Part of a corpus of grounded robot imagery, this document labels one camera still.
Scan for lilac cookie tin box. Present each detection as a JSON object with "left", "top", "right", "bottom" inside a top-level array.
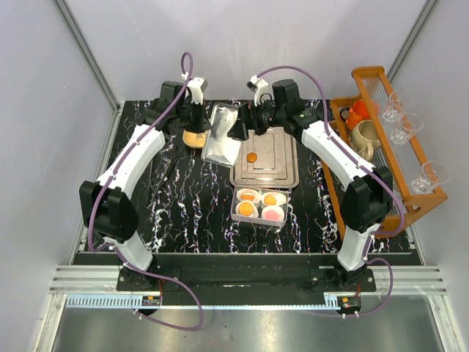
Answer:
[{"left": 230, "top": 186, "right": 289, "bottom": 227}]

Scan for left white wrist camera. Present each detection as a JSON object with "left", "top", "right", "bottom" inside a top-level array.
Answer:
[{"left": 184, "top": 77, "right": 208, "bottom": 105}]

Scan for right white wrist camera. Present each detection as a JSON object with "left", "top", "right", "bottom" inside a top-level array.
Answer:
[{"left": 246, "top": 75, "right": 269, "bottom": 106}]

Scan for orange cup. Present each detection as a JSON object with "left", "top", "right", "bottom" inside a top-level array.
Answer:
[{"left": 339, "top": 99, "right": 371, "bottom": 130}]

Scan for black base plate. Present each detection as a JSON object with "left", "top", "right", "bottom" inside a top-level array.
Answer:
[{"left": 117, "top": 254, "right": 376, "bottom": 306}]

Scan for white paper cupcake liner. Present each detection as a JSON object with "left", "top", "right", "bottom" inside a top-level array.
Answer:
[
  {"left": 235, "top": 200, "right": 259, "bottom": 218},
  {"left": 262, "top": 191, "right": 287, "bottom": 206},
  {"left": 236, "top": 188, "right": 261, "bottom": 204},
  {"left": 261, "top": 206, "right": 285, "bottom": 221}
]

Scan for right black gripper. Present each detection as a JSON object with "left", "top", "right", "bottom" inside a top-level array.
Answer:
[{"left": 227, "top": 98, "right": 285, "bottom": 142}]

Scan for pink round cookie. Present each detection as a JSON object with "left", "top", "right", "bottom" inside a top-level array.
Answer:
[{"left": 264, "top": 209, "right": 281, "bottom": 221}]

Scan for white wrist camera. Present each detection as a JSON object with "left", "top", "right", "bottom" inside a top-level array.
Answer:
[
  {"left": 184, "top": 77, "right": 208, "bottom": 105},
  {"left": 246, "top": 75, "right": 269, "bottom": 106}
]

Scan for wooden shelf rack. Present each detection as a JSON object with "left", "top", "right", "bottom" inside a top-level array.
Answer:
[{"left": 330, "top": 66, "right": 448, "bottom": 228}]

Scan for golden round biscuit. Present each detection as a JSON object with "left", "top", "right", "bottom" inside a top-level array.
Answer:
[
  {"left": 240, "top": 193, "right": 256, "bottom": 201},
  {"left": 237, "top": 202, "right": 254, "bottom": 216}
]

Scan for golden flower-shaped biscuit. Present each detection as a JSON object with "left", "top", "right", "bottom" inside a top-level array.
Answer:
[{"left": 264, "top": 194, "right": 277, "bottom": 205}]

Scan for large steel baking tray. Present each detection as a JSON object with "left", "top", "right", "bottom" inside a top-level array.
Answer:
[{"left": 230, "top": 127, "right": 299, "bottom": 189}]

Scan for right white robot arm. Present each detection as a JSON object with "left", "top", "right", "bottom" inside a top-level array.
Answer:
[{"left": 227, "top": 76, "right": 393, "bottom": 291}]

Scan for aluminium frame rail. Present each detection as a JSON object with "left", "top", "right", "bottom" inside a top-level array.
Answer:
[{"left": 52, "top": 0, "right": 120, "bottom": 111}]

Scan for yellow plate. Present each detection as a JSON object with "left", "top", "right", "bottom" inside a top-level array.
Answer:
[{"left": 182, "top": 131, "right": 207, "bottom": 149}]

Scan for clear glass cup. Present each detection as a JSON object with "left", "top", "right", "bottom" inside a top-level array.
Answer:
[
  {"left": 389, "top": 112, "right": 424, "bottom": 145},
  {"left": 381, "top": 91, "right": 413, "bottom": 122},
  {"left": 410, "top": 161, "right": 450, "bottom": 194}
]

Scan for beige ceramic mug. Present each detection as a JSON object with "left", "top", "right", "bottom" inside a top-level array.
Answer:
[{"left": 350, "top": 120, "right": 381, "bottom": 161}]

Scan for metal serving tongs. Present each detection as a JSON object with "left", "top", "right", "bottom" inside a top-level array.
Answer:
[{"left": 145, "top": 140, "right": 180, "bottom": 209}]

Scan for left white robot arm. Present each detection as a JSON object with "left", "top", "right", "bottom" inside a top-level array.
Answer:
[{"left": 79, "top": 78, "right": 211, "bottom": 290}]

